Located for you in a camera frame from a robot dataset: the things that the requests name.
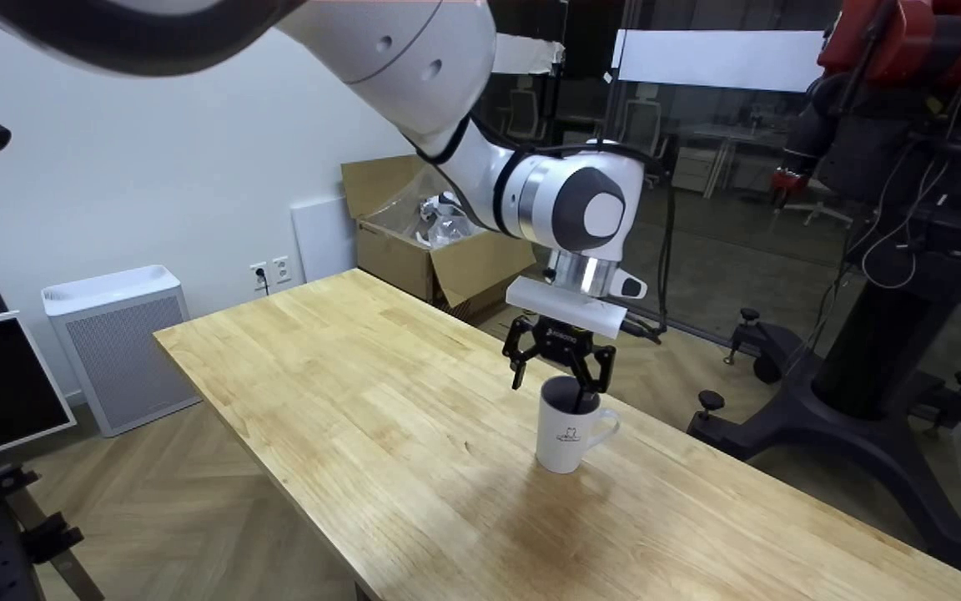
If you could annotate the wall power outlet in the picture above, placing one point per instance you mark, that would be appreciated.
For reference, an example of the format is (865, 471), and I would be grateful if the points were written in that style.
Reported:
(270, 275)

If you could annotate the open cardboard box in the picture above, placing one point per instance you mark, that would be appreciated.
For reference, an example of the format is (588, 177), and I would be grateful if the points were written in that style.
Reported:
(458, 280)

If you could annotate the white mug dark interior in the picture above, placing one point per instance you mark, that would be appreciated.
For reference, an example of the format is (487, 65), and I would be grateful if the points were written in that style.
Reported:
(571, 422)

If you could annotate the red and black robot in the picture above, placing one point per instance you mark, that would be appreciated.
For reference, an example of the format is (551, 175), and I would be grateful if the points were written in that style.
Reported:
(880, 128)

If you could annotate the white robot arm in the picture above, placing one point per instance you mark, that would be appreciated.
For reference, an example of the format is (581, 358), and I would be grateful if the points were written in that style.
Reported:
(421, 65)

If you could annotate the white wall panel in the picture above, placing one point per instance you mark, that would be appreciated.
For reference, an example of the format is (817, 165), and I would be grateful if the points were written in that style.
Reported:
(321, 236)

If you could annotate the white air purifier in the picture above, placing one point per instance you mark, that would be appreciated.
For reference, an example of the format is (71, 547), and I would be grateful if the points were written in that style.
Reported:
(106, 331)

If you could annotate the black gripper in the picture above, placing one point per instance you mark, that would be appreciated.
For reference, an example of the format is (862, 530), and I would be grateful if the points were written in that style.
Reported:
(561, 345)

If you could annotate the plastic wrapped item in box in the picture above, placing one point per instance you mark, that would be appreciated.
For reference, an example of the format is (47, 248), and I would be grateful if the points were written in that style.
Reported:
(424, 212)

